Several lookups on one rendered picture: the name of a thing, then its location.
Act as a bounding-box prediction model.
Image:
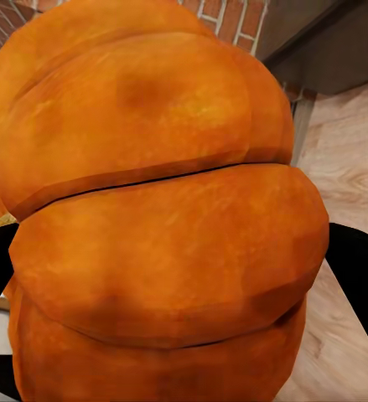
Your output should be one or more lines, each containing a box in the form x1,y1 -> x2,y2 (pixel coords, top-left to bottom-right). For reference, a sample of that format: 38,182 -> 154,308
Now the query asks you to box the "pumpkin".
0,0 -> 330,402

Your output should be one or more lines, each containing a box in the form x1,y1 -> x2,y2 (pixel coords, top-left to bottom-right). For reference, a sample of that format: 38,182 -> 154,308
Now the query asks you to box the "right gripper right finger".
325,223 -> 368,334

